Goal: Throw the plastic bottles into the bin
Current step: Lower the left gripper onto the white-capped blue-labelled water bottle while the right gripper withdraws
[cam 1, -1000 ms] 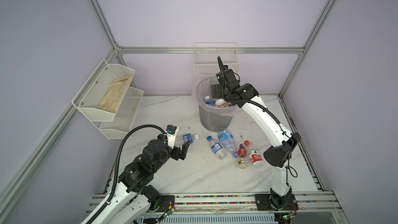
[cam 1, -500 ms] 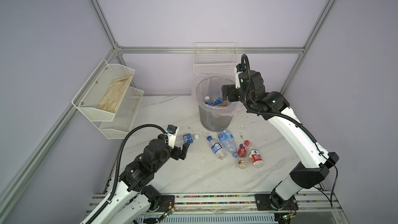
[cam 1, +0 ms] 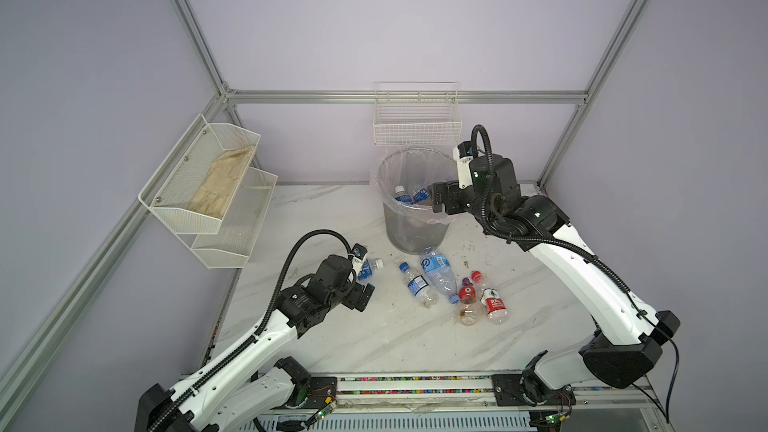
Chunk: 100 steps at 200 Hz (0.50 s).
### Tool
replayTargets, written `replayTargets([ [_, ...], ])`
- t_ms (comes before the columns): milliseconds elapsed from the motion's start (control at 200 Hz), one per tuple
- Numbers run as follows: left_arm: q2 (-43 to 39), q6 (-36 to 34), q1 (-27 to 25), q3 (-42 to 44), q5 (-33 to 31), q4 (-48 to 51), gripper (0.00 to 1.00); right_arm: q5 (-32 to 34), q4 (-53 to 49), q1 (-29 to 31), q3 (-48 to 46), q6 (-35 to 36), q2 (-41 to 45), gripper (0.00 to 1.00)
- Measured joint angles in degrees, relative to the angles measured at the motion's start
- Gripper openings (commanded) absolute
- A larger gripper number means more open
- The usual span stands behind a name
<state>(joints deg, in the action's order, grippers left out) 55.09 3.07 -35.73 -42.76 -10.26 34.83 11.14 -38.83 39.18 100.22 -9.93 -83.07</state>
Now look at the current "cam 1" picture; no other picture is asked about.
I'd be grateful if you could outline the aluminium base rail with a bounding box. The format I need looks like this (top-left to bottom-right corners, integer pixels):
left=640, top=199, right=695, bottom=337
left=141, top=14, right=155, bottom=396
left=161, top=365, right=661, bottom=432

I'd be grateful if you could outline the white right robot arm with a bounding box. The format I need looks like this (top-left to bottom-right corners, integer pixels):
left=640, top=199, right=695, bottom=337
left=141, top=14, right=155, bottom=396
left=430, top=149, right=680, bottom=403

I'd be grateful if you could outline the grey mesh waste bin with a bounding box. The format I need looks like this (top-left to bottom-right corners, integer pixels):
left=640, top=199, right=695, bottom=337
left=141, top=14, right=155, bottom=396
left=376, top=148, right=457, bottom=255

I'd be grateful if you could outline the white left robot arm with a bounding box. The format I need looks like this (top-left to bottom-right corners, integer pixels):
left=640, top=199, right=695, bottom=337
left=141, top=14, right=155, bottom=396
left=134, top=254, right=374, bottom=431

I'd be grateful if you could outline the white mesh shelf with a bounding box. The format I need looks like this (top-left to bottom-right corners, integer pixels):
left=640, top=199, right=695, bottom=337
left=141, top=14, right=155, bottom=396
left=191, top=167, right=278, bottom=269
left=138, top=116, right=260, bottom=235

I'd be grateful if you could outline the lower white mesh shelf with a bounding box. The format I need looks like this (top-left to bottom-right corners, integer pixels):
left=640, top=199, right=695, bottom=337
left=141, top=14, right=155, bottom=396
left=191, top=167, right=278, bottom=269

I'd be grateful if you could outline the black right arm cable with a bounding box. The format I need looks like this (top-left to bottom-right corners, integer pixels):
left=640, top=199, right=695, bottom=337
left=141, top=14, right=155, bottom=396
left=470, top=124, right=682, bottom=424

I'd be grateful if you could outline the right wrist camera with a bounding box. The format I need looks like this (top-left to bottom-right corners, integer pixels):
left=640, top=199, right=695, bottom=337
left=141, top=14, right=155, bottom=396
left=453, top=141, right=475, bottom=190

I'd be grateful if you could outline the upper white mesh shelf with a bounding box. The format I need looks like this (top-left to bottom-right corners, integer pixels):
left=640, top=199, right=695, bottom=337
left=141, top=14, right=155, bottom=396
left=138, top=116, right=260, bottom=235

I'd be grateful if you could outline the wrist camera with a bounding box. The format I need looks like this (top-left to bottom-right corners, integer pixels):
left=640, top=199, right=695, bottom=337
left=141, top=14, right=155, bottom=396
left=350, top=243, right=368, bottom=276
left=453, top=141, right=475, bottom=190

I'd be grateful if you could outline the red label bottle purple cap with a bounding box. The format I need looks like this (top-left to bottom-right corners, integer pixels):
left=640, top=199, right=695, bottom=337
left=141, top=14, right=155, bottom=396
left=458, top=277, right=478, bottom=305

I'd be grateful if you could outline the white wire wall basket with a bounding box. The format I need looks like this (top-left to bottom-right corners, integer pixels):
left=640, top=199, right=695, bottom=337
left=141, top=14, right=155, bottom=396
left=373, top=81, right=463, bottom=146

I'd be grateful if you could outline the clear bottle blue label white cap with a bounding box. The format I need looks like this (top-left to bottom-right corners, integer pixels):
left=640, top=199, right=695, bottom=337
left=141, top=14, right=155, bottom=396
left=357, top=258, right=384, bottom=281

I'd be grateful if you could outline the clear plastic bin liner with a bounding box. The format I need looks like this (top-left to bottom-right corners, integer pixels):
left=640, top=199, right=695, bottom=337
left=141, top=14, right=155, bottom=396
left=369, top=146, right=457, bottom=225

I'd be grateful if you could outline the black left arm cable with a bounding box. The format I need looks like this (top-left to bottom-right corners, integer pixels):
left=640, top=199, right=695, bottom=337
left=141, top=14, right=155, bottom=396
left=146, top=228, right=355, bottom=432

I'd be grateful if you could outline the beige cloth in shelf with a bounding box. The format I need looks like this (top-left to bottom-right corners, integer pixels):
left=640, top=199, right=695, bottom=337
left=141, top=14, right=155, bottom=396
left=187, top=146, right=255, bottom=219

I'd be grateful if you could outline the large clear bottle light-blue label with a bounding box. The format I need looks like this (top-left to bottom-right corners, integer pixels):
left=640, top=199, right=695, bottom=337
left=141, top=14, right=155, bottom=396
left=420, top=247, right=460, bottom=304

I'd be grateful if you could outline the small bottle blue cap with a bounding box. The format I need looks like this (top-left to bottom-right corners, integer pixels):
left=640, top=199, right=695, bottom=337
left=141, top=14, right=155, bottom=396
left=399, top=262, right=437, bottom=308

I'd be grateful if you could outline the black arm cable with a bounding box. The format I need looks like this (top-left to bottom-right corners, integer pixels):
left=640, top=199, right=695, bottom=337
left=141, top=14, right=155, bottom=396
left=146, top=228, right=355, bottom=432
left=470, top=124, right=682, bottom=424

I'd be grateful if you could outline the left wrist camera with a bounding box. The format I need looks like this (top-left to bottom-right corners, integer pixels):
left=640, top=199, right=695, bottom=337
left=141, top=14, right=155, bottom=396
left=350, top=243, right=368, bottom=276

